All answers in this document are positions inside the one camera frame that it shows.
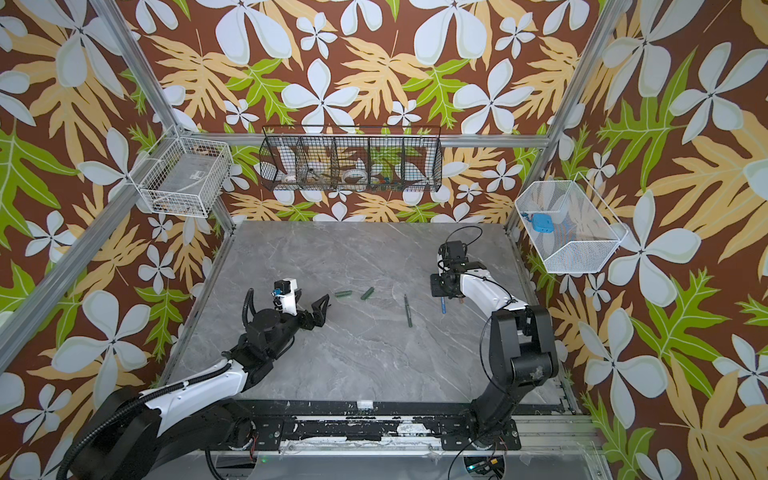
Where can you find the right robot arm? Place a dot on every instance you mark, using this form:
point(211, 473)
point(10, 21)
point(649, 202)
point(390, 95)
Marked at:
point(519, 354)

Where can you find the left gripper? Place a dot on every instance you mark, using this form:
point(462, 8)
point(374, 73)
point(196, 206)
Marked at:
point(318, 318)

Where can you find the white wire basket left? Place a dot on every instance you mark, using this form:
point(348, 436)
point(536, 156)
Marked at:
point(182, 174)

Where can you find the white mesh basket right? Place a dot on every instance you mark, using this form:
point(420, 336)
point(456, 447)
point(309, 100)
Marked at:
point(587, 230)

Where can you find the electronics board with led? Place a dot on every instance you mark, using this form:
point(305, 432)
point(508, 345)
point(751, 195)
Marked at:
point(488, 467)

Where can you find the black wire basket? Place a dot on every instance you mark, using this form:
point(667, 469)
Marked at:
point(353, 158)

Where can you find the blue object in basket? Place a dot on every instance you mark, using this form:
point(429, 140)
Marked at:
point(541, 223)

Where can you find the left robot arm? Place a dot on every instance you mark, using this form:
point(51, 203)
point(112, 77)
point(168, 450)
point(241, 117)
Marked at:
point(130, 430)

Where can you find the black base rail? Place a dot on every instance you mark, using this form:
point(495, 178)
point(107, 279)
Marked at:
point(291, 426)

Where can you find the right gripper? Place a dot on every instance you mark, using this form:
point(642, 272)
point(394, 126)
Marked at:
point(444, 285)

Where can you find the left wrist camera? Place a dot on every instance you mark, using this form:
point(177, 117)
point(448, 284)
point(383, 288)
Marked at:
point(285, 293)

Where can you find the green pen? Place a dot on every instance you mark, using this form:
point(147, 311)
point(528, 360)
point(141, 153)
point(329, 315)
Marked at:
point(408, 312)

